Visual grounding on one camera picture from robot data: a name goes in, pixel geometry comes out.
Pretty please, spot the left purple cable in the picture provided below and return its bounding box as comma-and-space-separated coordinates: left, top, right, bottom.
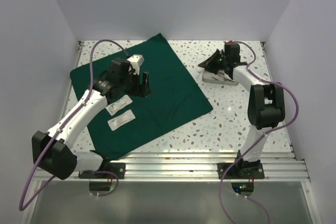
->
18, 39, 132, 211

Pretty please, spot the green surgical cloth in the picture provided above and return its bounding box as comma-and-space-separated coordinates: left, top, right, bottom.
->
70, 34, 213, 159

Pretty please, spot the white sterile packet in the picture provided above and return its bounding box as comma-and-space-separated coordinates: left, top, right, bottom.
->
108, 110, 135, 131
106, 95, 133, 115

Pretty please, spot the aluminium rail frame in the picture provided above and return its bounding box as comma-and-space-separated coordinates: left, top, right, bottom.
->
30, 40, 317, 223

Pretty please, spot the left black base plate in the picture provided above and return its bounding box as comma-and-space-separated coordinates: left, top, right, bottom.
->
78, 162, 126, 179

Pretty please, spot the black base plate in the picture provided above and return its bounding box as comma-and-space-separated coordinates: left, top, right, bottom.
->
78, 162, 126, 179
217, 163, 265, 179

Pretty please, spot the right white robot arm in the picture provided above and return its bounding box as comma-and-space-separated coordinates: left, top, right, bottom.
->
198, 41, 285, 178

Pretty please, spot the silver metal tray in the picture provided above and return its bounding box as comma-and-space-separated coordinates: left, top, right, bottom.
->
202, 67, 238, 86

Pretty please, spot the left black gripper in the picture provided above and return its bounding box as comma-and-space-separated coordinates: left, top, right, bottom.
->
119, 69, 150, 97

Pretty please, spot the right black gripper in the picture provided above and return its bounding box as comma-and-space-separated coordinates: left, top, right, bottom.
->
198, 50, 228, 75

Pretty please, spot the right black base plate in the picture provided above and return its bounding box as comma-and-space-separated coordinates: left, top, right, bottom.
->
217, 163, 265, 179

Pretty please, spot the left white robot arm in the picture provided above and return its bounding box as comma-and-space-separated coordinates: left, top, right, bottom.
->
32, 55, 151, 180

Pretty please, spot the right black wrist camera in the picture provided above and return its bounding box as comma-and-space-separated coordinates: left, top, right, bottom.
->
224, 42, 240, 63

